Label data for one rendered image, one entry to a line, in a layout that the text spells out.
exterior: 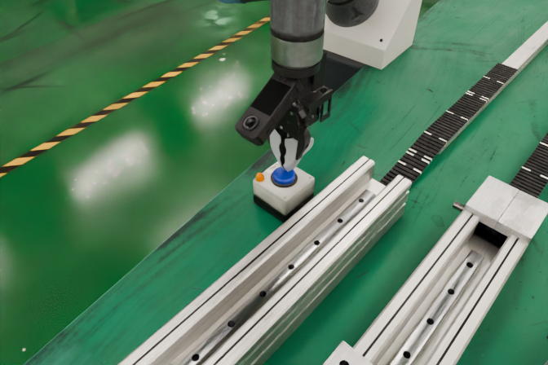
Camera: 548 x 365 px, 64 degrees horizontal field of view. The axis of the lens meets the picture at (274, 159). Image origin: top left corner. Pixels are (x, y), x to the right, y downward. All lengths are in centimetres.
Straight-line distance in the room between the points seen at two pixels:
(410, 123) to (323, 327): 54
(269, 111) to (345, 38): 66
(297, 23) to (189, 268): 41
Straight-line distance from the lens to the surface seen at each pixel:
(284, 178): 76
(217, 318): 63
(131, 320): 72
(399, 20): 124
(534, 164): 98
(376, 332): 59
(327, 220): 74
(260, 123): 62
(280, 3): 59
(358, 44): 124
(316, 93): 70
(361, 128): 101
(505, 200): 78
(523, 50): 140
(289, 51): 61
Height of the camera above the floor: 138
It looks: 42 degrees down
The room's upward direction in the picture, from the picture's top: straight up
